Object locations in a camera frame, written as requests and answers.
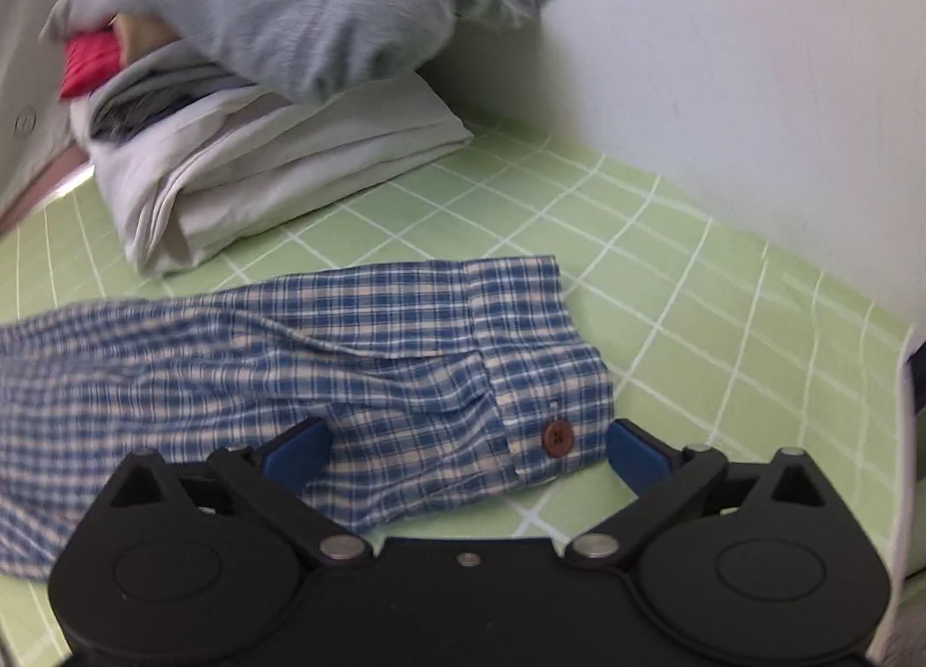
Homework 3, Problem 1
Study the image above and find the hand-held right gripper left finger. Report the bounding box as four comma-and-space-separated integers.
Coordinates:
103, 415, 376, 571

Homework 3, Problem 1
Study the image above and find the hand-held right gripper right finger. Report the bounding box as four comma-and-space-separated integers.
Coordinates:
563, 419, 845, 571

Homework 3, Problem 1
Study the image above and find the blue plaid shirt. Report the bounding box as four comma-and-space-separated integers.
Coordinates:
0, 254, 616, 581

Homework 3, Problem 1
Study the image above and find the green grid mat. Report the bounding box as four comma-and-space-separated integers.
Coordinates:
0, 117, 923, 667

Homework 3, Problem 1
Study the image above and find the white folded cloth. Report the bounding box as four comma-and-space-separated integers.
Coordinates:
71, 69, 473, 277

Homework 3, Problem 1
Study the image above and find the pink cloth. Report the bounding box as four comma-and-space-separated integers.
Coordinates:
0, 146, 91, 234

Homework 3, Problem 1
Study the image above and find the red checked cloth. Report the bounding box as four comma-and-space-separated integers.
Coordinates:
59, 30, 124, 100

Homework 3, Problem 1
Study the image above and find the beige folded cloth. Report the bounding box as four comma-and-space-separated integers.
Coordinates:
112, 12, 182, 64

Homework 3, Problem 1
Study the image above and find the grey sweatshirt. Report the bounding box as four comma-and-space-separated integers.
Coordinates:
39, 0, 564, 105

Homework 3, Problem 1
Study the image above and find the grey carrot print sheet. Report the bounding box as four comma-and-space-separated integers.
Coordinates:
0, 0, 167, 219

